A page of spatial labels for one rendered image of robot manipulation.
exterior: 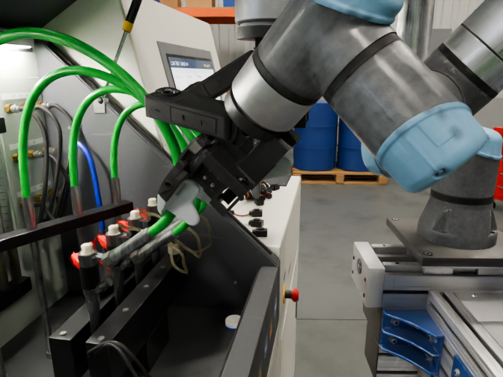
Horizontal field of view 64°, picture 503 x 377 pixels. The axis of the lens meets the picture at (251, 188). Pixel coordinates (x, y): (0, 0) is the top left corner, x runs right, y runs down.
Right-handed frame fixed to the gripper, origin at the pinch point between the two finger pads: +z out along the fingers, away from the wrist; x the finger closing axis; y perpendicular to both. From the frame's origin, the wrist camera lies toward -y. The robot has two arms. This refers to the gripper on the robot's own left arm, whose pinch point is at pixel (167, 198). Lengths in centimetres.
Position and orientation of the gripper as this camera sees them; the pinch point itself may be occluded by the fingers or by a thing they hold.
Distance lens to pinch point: 54.6
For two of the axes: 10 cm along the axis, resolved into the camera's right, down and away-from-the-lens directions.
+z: -5.3, 5.5, 6.4
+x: 4.7, -4.4, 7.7
